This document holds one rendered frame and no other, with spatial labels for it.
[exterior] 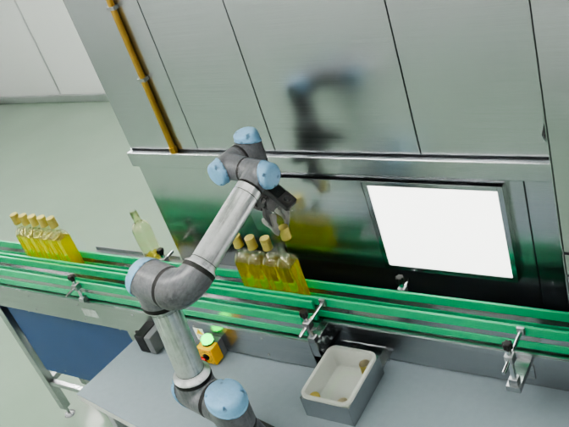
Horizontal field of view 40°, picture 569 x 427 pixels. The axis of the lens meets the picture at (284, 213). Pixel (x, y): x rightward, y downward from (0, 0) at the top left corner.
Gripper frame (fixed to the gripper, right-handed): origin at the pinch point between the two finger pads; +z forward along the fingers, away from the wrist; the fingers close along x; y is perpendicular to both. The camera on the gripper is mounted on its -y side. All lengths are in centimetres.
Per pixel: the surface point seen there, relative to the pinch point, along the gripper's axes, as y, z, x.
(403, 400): -43, 46, 9
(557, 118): -96, -54, -3
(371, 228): -19.0, 7.3, -18.5
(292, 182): 4.4, -8.6, -12.3
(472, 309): -52, 28, -18
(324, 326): -10.8, 33.0, 4.9
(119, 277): 78, 28, 26
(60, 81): 538, 108, -180
